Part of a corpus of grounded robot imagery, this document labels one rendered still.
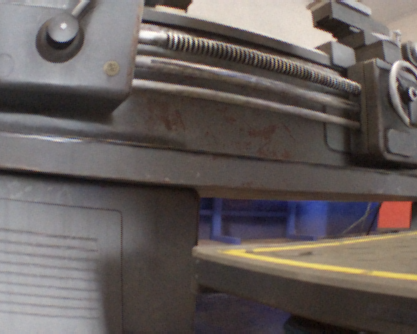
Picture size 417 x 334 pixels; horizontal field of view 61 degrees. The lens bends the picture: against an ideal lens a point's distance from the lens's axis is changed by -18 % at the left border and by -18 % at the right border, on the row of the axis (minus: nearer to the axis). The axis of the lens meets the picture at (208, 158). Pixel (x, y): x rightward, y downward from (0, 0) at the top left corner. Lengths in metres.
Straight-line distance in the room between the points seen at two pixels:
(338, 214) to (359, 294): 5.49
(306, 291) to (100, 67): 0.61
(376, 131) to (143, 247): 0.69
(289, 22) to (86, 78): 5.08
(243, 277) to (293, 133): 0.85
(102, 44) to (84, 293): 0.50
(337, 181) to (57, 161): 0.63
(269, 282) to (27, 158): 0.53
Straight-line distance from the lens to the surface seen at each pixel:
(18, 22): 0.79
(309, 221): 5.34
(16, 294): 0.84
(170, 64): 0.90
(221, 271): 0.33
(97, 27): 0.79
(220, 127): 1.01
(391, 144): 1.15
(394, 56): 1.29
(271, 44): 1.13
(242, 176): 0.83
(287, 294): 0.26
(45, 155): 0.72
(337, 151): 1.24
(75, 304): 0.85
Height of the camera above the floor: 0.36
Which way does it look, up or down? 6 degrees up
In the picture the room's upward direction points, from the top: 3 degrees clockwise
